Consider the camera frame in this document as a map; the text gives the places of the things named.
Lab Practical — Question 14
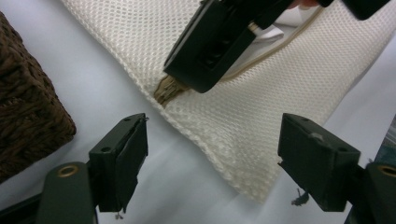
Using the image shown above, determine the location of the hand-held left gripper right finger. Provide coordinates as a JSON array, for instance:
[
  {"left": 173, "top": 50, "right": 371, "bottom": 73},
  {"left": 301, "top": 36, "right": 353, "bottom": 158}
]
[{"left": 277, "top": 112, "right": 362, "bottom": 213}]

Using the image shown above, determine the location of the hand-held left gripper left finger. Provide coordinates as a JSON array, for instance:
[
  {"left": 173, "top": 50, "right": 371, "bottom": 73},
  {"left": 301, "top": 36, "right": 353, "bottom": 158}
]
[{"left": 88, "top": 112, "right": 149, "bottom": 215}]

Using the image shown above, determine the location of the cream mesh laundry bag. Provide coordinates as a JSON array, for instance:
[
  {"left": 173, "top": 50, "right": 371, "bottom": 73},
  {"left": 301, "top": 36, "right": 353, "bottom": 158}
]
[{"left": 60, "top": 0, "right": 396, "bottom": 203}]

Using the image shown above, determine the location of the brown woven basket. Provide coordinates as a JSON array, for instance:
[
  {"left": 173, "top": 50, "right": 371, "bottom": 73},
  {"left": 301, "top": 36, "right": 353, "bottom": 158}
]
[{"left": 0, "top": 10, "right": 78, "bottom": 185}]

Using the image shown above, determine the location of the white board table cover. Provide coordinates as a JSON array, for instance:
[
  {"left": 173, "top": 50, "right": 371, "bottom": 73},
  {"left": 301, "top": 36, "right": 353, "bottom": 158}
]
[{"left": 0, "top": 0, "right": 396, "bottom": 224}]

